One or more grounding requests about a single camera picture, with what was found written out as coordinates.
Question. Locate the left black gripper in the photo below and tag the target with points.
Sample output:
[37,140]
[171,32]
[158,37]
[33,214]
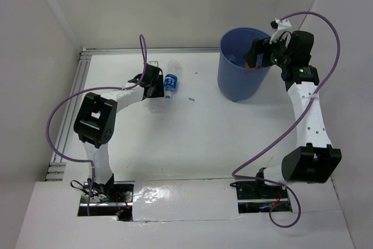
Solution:
[159,92]

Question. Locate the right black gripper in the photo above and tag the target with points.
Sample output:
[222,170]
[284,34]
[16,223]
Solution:
[259,46]

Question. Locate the clear bottle blue pepsi label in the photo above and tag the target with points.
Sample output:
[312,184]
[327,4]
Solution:
[172,78]

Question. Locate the orange juice bottle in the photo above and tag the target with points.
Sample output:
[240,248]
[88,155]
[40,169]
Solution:
[251,65]

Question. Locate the clear crushed plastic bottle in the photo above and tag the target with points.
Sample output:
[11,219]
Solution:
[156,105]

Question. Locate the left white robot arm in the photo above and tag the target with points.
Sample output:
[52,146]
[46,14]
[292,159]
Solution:
[96,118]

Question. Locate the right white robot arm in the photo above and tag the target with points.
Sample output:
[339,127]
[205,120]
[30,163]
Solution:
[314,159]

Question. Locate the blue plastic bin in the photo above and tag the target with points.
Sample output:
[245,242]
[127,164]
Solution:
[235,81]

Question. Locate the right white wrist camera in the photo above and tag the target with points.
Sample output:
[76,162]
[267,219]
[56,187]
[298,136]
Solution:
[279,27]

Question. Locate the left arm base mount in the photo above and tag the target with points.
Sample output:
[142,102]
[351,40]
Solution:
[118,204]

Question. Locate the aluminium frame rail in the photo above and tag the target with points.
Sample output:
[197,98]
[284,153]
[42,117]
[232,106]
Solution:
[181,140]

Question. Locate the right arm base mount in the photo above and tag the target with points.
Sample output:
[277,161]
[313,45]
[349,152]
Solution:
[256,197]

